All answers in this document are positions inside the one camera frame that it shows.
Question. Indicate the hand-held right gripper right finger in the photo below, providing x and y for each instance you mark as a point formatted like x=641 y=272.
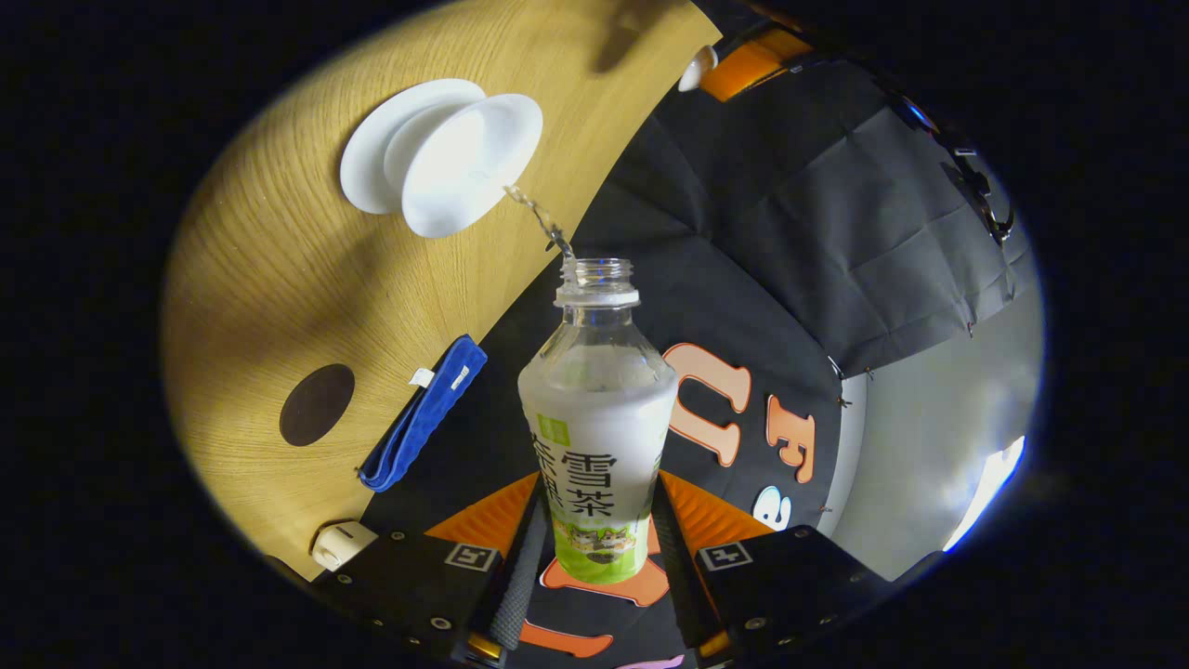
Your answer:
x=683 y=585

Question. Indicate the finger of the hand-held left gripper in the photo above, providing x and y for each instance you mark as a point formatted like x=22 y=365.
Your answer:
x=752 y=63

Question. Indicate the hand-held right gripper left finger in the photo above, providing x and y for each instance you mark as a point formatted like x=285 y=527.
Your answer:
x=520 y=585

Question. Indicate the clear water bottle green label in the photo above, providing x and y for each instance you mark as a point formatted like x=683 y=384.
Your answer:
x=599 y=437

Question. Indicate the dark brown round coaster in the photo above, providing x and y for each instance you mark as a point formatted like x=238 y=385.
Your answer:
x=316 y=405

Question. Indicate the white teacup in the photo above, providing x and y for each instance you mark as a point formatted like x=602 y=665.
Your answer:
x=464 y=172

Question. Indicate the white toy toaster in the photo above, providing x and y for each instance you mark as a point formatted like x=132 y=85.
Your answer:
x=342 y=546

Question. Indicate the blue folded towel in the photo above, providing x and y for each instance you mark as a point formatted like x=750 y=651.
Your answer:
x=423 y=418

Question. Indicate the white saucer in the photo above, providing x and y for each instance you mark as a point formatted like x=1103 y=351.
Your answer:
x=372 y=158

